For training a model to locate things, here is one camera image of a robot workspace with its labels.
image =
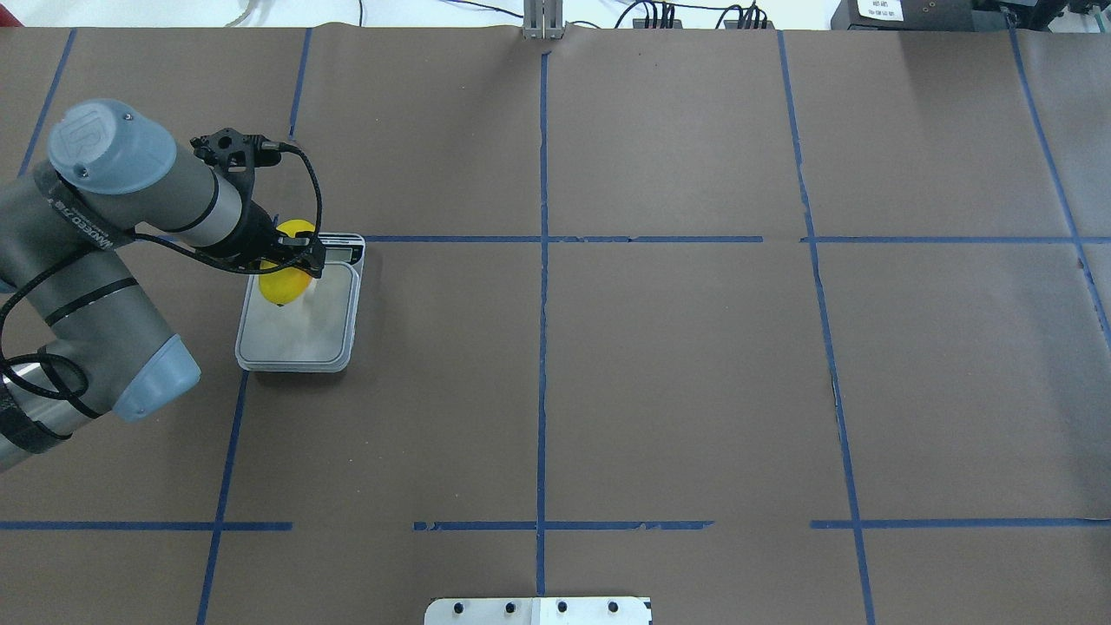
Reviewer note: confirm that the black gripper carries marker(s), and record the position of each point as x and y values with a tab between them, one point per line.
253	230

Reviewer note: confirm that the yellow mango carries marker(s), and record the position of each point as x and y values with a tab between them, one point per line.
284	287

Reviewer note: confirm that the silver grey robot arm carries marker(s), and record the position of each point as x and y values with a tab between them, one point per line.
113	177

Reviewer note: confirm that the silver digital kitchen scale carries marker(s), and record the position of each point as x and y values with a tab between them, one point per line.
313	333

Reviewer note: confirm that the black electronics box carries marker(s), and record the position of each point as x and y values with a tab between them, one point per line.
940	16

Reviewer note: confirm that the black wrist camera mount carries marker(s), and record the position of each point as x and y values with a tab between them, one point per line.
236	156

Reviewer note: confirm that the aluminium frame post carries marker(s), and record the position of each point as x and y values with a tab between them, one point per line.
544	19

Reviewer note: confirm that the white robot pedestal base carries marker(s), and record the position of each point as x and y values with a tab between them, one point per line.
541	610

